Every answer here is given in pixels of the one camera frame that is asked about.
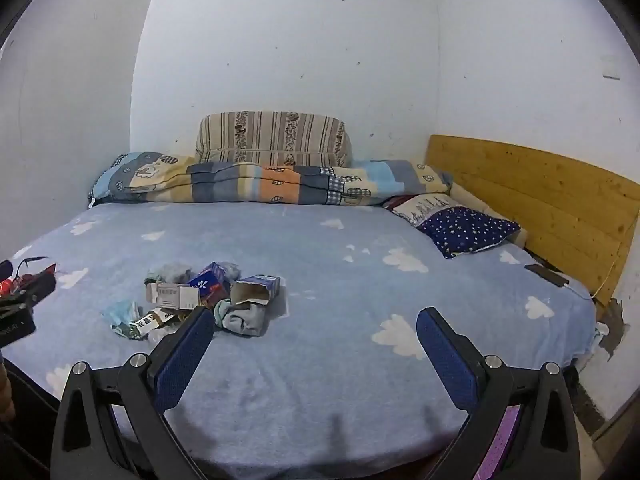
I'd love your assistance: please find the blue cloud print bed sheet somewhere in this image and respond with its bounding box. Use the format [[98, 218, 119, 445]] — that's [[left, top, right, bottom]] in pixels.
[[0, 202, 598, 466]]

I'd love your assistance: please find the person's left forearm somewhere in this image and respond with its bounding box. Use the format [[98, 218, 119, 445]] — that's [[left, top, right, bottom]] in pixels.
[[0, 355, 16, 421]]

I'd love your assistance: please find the navy star print pillow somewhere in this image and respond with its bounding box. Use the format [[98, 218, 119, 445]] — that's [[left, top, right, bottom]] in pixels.
[[416, 206, 522, 260]]

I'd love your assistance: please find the brown white packet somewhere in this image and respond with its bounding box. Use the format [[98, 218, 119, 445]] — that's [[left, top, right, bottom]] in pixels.
[[132, 306, 193, 341]]

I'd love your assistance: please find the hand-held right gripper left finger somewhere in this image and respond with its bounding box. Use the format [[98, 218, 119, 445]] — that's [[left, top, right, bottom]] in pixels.
[[50, 305, 216, 480]]

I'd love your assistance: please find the black phone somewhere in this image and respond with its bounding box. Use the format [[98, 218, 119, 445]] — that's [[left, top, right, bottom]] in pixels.
[[525, 263, 570, 288]]

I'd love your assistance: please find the grey blue cloth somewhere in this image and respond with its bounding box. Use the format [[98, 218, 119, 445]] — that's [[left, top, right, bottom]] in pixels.
[[146, 261, 193, 285]]

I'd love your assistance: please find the wooden headboard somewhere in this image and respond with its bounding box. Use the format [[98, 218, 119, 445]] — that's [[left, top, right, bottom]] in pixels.
[[424, 134, 640, 307]]

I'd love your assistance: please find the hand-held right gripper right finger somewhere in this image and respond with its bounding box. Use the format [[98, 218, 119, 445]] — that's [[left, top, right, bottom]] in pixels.
[[416, 306, 583, 480]]

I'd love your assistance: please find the red plastic wrapper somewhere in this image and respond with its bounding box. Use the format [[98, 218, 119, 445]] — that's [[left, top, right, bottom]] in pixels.
[[0, 256, 57, 295]]

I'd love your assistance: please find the white red printed pillow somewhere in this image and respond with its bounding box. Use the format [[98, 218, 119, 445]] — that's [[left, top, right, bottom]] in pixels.
[[382, 192, 468, 226]]

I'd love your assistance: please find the blue face mask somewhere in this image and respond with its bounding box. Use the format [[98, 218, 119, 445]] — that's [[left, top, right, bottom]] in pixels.
[[102, 300, 141, 338]]

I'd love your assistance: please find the blue brown box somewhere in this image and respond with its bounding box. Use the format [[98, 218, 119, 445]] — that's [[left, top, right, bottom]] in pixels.
[[230, 274, 282, 307]]

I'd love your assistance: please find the white cardboard box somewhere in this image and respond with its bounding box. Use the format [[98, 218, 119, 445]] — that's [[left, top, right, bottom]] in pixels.
[[145, 281, 202, 311]]

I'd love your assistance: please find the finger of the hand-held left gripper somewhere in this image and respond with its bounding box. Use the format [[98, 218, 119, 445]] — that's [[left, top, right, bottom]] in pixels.
[[0, 274, 57, 311]]

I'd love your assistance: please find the pale green wrapper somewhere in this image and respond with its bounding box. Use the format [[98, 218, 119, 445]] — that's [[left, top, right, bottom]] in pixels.
[[214, 297, 268, 337]]

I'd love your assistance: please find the blue printed box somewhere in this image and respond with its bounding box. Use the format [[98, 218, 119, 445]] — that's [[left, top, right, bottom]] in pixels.
[[186, 261, 232, 306]]

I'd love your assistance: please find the purple plastic basket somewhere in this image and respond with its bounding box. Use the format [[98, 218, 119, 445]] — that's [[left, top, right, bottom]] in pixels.
[[477, 405, 523, 480]]

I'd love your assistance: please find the white charging cable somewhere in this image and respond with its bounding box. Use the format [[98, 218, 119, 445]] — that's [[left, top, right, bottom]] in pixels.
[[562, 230, 631, 303]]

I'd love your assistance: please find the patchwork cartoon quilt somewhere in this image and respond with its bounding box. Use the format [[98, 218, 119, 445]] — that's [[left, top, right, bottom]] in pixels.
[[89, 151, 453, 208]]

